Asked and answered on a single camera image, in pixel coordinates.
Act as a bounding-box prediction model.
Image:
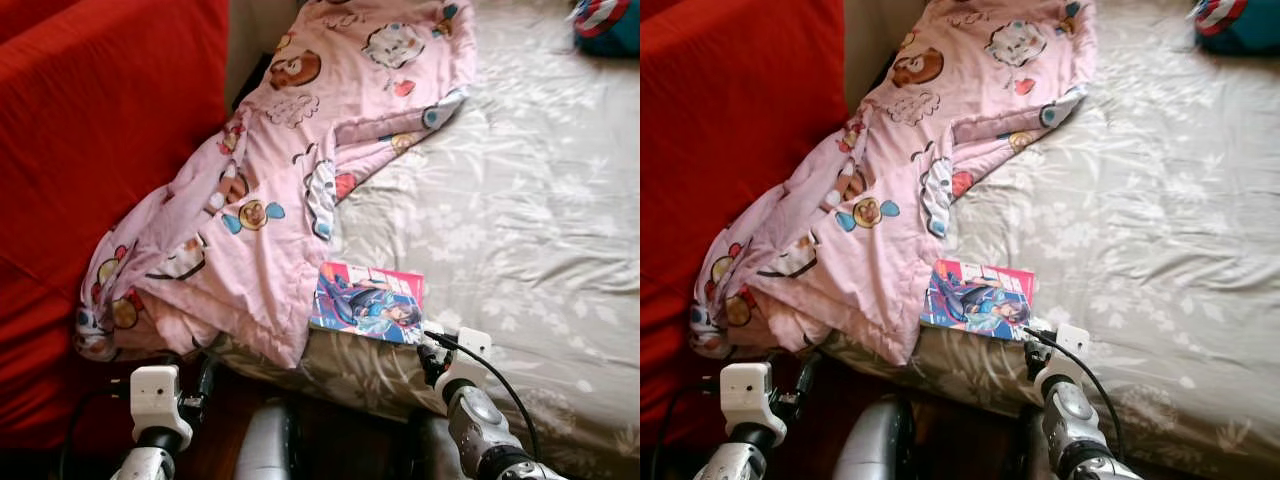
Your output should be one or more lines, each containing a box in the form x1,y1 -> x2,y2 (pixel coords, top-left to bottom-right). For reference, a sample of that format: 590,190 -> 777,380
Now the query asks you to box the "blue star shield pillow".
572,0 -> 641,58
1190,0 -> 1280,56

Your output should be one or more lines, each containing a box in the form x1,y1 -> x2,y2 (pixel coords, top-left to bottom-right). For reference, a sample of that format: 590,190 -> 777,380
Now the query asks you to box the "beige floral bedspread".
820,0 -> 1280,480
205,0 -> 641,480

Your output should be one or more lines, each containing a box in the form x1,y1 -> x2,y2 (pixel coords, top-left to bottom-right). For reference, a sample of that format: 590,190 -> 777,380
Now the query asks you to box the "silver right robot leg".
405,410 -> 456,480
1005,410 -> 1046,480

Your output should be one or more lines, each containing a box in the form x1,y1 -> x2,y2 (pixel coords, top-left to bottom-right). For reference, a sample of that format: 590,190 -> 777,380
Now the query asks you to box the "pink and blue manga book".
920,258 -> 1036,343
308,262 -> 426,346

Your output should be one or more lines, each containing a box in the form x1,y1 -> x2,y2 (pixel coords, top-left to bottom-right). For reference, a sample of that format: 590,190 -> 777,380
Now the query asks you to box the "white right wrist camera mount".
1035,322 -> 1091,396
438,328 -> 493,396

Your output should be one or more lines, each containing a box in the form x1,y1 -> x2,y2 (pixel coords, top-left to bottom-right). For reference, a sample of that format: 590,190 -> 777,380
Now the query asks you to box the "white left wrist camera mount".
720,362 -> 789,446
130,365 -> 193,446

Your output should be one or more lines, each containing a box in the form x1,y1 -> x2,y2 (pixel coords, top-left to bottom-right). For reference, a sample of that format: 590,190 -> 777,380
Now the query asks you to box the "red fabric sofa cushion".
0,0 -> 229,456
640,0 -> 849,451
0,0 -> 83,43

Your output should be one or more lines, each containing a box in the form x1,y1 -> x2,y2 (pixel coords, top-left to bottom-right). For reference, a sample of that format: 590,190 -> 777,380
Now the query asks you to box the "pink cartoon print blanket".
688,0 -> 1099,366
72,0 -> 479,369

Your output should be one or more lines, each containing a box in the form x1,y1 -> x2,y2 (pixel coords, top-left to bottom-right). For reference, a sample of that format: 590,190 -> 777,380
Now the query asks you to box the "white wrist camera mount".
720,362 -> 789,446
1035,322 -> 1091,396
130,365 -> 193,446
438,328 -> 493,396

